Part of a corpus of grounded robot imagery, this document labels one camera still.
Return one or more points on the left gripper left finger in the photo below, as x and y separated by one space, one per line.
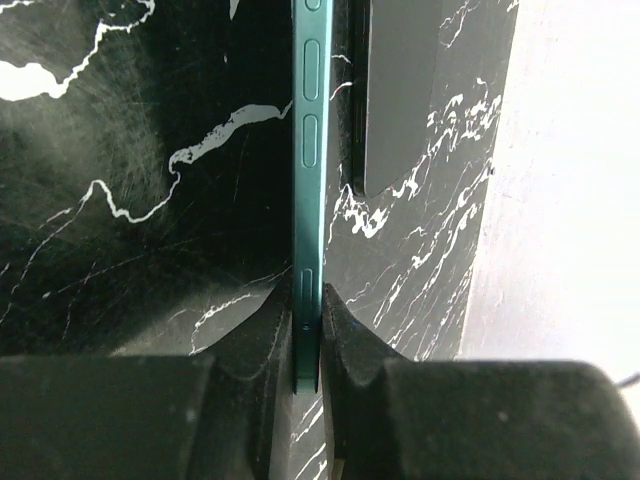
224 413

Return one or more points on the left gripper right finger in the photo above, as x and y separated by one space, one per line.
387 417

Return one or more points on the black smartphone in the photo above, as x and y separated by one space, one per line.
394 47

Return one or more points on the dark teal smartphone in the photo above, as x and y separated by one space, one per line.
312 42

